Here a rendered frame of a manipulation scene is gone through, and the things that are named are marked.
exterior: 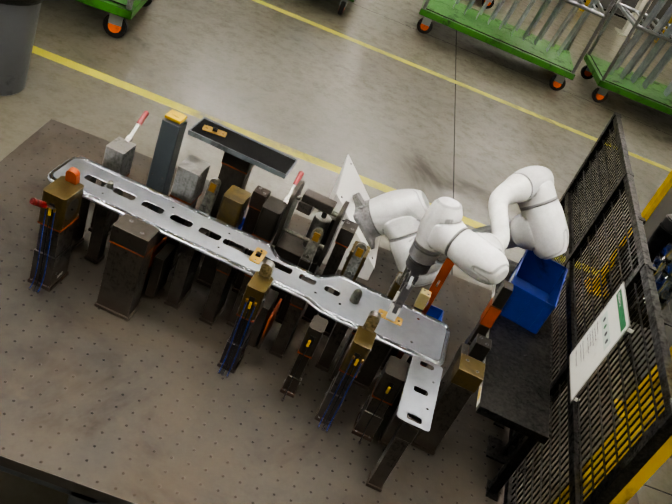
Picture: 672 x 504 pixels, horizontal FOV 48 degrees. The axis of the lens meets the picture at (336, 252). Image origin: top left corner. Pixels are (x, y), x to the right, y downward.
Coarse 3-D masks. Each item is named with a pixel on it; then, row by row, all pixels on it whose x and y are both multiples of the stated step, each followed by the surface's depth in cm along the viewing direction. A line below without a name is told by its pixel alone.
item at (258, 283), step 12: (252, 288) 220; (264, 288) 222; (252, 300) 222; (264, 300) 226; (240, 312) 226; (252, 312) 224; (240, 324) 229; (252, 324) 233; (240, 336) 232; (228, 348) 235; (240, 348) 233; (228, 360) 237; (240, 360) 242; (228, 372) 237
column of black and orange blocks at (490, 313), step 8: (504, 280) 243; (504, 288) 240; (512, 288) 241; (496, 296) 243; (504, 296) 241; (488, 304) 249; (496, 304) 244; (504, 304) 243; (488, 312) 245; (496, 312) 245; (480, 320) 249; (488, 320) 247; (480, 328) 250; (488, 328) 249; (472, 336) 252
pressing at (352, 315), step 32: (96, 192) 238; (128, 192) 244; (160, 192) 250; (160, 224) 236; (192, 224) 242; (224, 224) 248; (224, 256) 235; (288, 288) 234; (320, 288) 239; (352, 288) 245; (352, 320) 232; (384, 320) 238; (416, 320) 244; (416, 352) 231
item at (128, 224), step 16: (128, 224) 226; (144, 224) 228; (112, 240) 226; (128, 240) 224; (144, 240) 223; (112, 256) 229; (128, 256) 228; (144, 256) 226; (112, 272) 233; (128, 272) 231; (144, 272) 234; (112, 288) 236; (128, 288) 234; (96, 304) 240; (112, 304) 239; (128, 304) 237
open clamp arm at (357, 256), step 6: (360, 246) 248; (366, 246) 249; (354, 252) 249; (360, 252) 248; (354, 258) 250; (360, 258) 249; (348, 264) 251; (354, 264) 250; (348, 270) 251; (354, 270) 251; (348, 276) 252
